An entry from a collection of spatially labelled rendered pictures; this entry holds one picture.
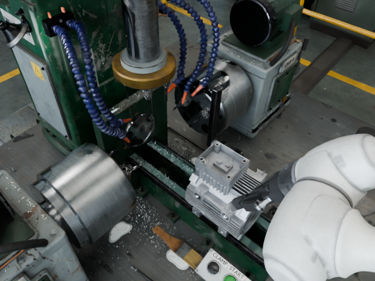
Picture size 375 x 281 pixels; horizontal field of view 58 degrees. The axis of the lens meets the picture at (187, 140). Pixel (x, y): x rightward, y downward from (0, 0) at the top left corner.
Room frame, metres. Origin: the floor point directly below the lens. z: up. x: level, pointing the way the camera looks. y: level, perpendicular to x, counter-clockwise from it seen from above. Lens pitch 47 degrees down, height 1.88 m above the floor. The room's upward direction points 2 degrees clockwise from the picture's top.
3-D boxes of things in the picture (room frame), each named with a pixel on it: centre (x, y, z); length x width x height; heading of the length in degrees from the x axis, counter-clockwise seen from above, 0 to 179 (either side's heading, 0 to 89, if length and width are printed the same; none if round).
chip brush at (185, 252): (0.51, 0.02, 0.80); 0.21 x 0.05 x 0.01; 52
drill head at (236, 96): (1.04, -0.11, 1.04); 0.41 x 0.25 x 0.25; 140
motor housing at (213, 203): (0.59, -0.13, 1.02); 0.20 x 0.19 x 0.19; 51
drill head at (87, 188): (0.51, 0.33, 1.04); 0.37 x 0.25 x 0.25; 140
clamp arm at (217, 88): (0.80, -0.09, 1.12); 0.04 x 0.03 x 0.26; 50
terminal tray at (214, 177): (0.61, -0.10, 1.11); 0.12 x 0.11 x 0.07; 51
